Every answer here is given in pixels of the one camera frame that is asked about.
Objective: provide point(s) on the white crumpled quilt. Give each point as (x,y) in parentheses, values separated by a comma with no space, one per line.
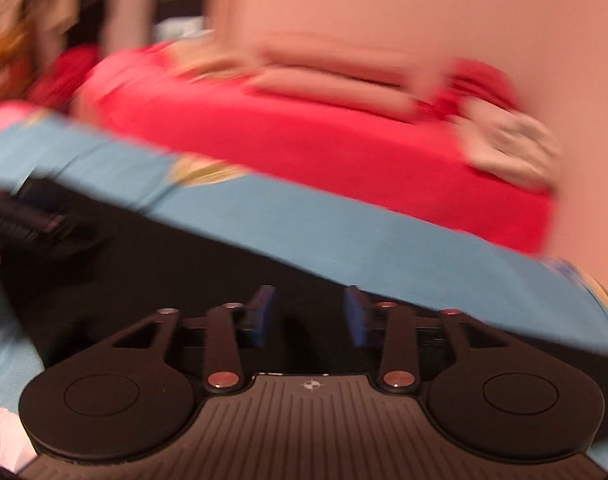
(514,145)

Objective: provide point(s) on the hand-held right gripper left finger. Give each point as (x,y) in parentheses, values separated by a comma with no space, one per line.
(261,317)

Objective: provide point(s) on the blue floral blanket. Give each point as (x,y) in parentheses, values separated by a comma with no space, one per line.
(334,230)

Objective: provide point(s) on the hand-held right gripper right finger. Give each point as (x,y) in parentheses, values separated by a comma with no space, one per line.
(356,320)

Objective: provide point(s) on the black knit pants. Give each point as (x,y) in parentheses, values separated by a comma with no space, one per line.
(184,270)

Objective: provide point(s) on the pink pillow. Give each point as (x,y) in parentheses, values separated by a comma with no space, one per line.
(334,60)

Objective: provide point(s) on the red bed sheet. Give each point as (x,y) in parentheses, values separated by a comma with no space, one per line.
(309,145)

